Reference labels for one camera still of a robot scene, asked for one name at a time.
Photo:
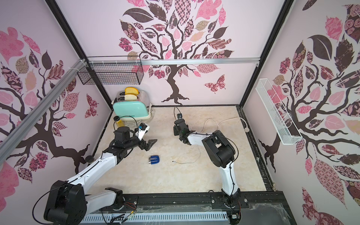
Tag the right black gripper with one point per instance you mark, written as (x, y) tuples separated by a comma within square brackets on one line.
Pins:
[(179, 123)]

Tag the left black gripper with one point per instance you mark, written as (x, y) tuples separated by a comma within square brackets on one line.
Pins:
[(142, 146)]

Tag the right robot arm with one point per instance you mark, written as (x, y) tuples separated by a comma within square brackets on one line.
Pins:
[(221, 153)]

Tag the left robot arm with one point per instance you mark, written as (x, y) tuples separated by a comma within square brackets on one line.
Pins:
[(81, 182)]

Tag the blue electric shaver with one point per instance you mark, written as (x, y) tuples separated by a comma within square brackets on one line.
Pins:
[(154, 159)]

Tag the mint green toaster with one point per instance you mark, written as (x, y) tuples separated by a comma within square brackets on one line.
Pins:
[(139, 110)]

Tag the yellow bottle black cap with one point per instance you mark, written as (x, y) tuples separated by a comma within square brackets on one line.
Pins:
[(118, 121)]

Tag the pale toast slice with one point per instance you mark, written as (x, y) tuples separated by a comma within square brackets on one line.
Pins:
[(130, 97)]

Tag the yellow toast slice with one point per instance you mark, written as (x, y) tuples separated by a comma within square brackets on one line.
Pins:
[(132, 91)]

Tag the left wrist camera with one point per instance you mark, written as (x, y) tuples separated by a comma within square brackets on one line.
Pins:
[(142, 130)]

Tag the black wire basket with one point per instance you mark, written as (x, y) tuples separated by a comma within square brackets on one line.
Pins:
[(113, 70)]

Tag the white slotted cable duct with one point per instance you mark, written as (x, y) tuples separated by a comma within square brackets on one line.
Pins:
[(154, 217)]

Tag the back aluminium frame bar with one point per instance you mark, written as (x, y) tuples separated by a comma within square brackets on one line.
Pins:
[(183, 61)]

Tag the aluminium frame bar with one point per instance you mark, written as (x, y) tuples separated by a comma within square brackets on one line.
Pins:
[(20, 132), (183, 61)]

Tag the white wire shelf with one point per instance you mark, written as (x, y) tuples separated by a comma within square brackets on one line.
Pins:
[(272, 98)]

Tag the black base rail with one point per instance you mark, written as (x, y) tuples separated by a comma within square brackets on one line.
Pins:
[(215, 199)]

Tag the left aluminium frame bar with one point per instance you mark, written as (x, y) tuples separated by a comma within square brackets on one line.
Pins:
[(20, 132)]

